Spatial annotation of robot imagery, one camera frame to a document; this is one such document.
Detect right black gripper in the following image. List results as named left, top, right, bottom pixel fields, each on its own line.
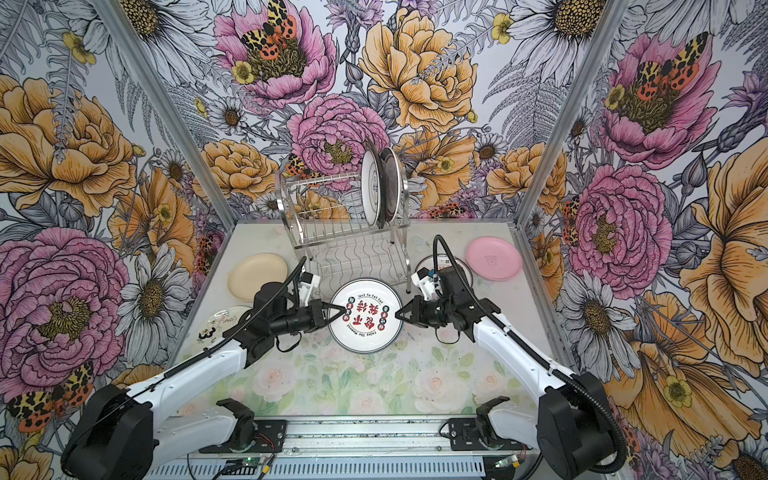
left=393, top=294, right=455, bottom=331

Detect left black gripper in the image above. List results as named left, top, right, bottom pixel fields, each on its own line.
left=273, top=299, right=347, bottom=335

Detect white plate red characters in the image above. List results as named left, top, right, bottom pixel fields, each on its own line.
left=329, top=278, right=403, bottom=354

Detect white plate orange sunburst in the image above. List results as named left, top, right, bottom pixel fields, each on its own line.
left=415, top=253, right=474, bottom=287

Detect chrome wire dish rack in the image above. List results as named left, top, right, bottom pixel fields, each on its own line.
left=275, top=173, right=413, bottom=300

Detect white plate with black drawing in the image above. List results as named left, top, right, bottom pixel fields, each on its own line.
left=186, top=305, right=250, bottom=355

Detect white plate black rim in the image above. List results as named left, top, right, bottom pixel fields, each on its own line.
left=361, top=150, right=382, bottom=226

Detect white plate green red rim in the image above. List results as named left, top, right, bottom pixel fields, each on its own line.
left=381, top=147, right=403, bottom=222

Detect black square floral plate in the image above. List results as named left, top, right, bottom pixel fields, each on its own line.
left=365, top=140, right=385, bottom=228

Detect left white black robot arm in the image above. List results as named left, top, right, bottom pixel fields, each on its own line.
left=61, top=264, right=346, bottom=479

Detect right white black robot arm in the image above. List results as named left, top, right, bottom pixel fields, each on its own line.
left=395, top=234, right=629, bottom=479

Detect cream round plate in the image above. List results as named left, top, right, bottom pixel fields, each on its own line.
left=227, top=253, right=288, bottom=301

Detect pink round plate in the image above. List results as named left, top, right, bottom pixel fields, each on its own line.
left=465, top=236, right=523, bottom=281

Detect white vented panel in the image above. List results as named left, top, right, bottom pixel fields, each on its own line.
left=149, top=457, right=487, bottom=480

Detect green circuit board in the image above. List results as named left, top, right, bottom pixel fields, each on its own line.
left=226, top=456, right=271, bottom=469

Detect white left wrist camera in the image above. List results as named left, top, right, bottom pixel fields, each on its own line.
left=297, top=271, right=321, bottom=307

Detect aluminium front rail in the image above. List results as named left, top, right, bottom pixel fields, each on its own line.
left=151, top=411, right=536, bottom=467

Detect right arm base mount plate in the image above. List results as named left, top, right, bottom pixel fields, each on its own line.
left=441, top=417, right=524, bottom=451

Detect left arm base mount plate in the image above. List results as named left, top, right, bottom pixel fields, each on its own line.
left=199, top=419, right=288, bottom=454

